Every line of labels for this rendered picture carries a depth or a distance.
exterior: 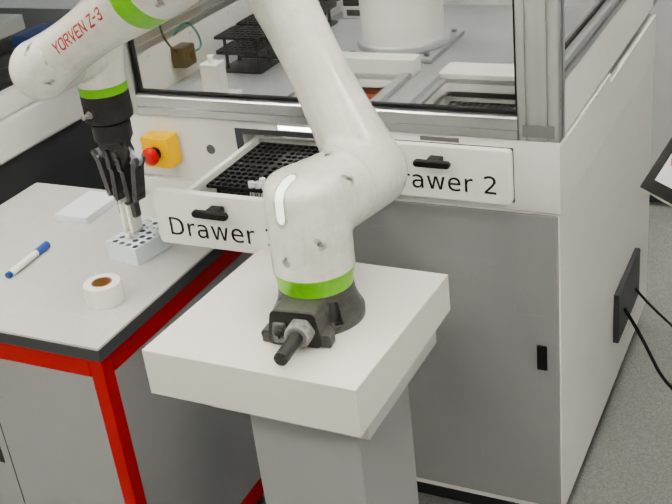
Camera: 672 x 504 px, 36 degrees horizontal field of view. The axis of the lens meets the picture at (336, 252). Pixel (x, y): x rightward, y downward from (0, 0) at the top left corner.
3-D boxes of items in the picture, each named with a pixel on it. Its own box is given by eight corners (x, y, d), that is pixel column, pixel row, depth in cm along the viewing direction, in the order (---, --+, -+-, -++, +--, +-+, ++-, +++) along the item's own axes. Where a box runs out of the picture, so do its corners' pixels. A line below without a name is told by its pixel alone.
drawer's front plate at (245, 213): (294, 259, 190) (286, 204, 185) (161, 241, 202) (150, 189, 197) (298, 254, 191) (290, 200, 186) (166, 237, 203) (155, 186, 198)
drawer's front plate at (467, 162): (511, 205, 199) (509, 152, 194) (372, 192, 212) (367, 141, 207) (514, 201, 201) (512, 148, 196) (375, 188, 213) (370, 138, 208)
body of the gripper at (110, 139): (80, 123, 200) (90, 168, 204) (111, 129, 195) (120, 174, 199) (109, 110, 205) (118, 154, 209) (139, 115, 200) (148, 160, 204)
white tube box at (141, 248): (138, 266, 206) (134, 249, 205) (109, 258, 211) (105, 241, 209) (181, 239, 215) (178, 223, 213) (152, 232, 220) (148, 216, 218)
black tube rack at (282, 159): (290, 223, 199) (285, 192, 196) (211, 214, 206) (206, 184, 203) (339, 176, 216) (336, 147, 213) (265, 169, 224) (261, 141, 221)
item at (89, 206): (87, 224, 227) (85, 217, 226) (55, 220, 230) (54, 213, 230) (121, 200, 237) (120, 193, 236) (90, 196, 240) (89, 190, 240)
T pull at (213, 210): (226, 222, 188) (225, 215, 187) (191, 218, 191) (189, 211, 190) (236, 213, 190) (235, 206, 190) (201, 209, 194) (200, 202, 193)
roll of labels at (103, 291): (96, 314, 191) (91, 295, 189) (81, 300, 196) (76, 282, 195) (130, 300, 194) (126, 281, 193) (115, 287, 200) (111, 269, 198)
